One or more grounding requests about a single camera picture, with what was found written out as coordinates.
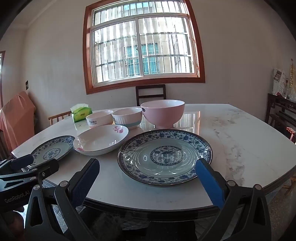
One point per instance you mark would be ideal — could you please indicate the folded newspaper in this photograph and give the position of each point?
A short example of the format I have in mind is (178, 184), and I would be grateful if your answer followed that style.
(278, 81)

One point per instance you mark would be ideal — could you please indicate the white pink-flower plate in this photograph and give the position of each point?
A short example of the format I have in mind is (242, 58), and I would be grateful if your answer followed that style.
(99, 140)

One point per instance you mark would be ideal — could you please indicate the small blue patterned plate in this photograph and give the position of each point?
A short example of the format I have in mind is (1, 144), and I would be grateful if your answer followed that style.
(52, 151)

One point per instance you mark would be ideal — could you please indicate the gold ornament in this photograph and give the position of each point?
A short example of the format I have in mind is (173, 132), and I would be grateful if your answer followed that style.
(291, 81)

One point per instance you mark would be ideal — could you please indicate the dark chair at right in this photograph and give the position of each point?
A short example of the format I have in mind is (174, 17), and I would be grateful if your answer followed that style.
(281, 109)

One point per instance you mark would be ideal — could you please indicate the wooden framed barred window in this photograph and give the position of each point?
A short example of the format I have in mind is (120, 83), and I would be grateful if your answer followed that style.
(143, 46)

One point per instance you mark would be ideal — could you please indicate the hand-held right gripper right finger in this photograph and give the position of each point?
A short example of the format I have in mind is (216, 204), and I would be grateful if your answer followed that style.
(209, 183)

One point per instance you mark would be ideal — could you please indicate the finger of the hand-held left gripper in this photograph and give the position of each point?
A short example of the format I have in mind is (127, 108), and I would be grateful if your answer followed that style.
(22, 161)
(47, 168)

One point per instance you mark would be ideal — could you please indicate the light wooden chair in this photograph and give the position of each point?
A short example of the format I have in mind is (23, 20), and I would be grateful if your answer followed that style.
(59, 115)

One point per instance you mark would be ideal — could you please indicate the orange covered furniture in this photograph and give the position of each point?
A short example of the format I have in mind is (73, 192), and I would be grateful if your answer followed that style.
(17, 115)

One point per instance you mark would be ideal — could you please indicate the dark wall switch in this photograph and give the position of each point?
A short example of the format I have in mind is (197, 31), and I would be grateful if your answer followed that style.
(26, 85)

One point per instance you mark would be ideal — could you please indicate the dark wooden chair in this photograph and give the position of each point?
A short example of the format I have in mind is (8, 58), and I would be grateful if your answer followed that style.
(150, 89)

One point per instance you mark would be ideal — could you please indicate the white bowl with blue base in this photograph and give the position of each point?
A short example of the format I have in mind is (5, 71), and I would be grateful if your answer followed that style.
(127, 119)

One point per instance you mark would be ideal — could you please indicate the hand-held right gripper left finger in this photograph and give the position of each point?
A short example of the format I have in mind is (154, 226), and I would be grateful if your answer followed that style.
(85, 183)

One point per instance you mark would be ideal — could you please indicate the white bowl with pink base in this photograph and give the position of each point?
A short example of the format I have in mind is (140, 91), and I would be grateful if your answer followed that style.
(97, 120)

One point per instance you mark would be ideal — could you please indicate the green tissue pack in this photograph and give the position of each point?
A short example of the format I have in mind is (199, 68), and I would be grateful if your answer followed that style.
(79, 113)

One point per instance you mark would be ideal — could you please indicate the large blue patterned plate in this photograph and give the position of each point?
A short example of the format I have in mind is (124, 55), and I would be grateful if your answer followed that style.
(165, 155)

